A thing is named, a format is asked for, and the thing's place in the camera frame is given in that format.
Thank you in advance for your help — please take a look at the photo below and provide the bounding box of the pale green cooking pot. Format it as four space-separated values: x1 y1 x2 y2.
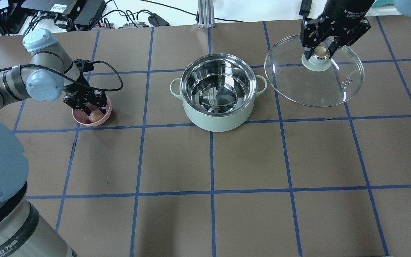
169 53 268 132

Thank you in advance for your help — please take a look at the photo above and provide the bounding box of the pink bowl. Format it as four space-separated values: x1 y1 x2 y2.
72 96 112 127

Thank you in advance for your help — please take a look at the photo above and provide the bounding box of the glass pot lid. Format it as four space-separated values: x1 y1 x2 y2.
264 35 364 107

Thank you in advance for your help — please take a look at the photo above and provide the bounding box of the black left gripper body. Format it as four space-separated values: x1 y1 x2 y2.
63 88 107 111

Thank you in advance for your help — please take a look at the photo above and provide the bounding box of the aluminium frame post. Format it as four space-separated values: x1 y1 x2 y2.
196 0 215 28

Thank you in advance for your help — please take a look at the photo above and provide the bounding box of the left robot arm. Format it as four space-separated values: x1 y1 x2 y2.
0 29 111 257

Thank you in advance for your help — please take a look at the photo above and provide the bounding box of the black power adapter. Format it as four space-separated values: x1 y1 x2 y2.
147 13 170 27

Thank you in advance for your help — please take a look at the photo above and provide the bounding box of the black electronics box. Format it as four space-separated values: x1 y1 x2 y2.
21 0 107 29

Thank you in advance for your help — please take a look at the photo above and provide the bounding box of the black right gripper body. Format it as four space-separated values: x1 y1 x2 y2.
300 0 375 47

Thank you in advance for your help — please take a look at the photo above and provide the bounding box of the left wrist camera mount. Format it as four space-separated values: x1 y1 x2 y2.
73 59 95 74

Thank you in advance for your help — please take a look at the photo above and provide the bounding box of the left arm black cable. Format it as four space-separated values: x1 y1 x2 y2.
0 59 124 92

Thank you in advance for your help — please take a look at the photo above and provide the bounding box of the brown egg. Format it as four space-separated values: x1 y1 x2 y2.
88 110 104 123

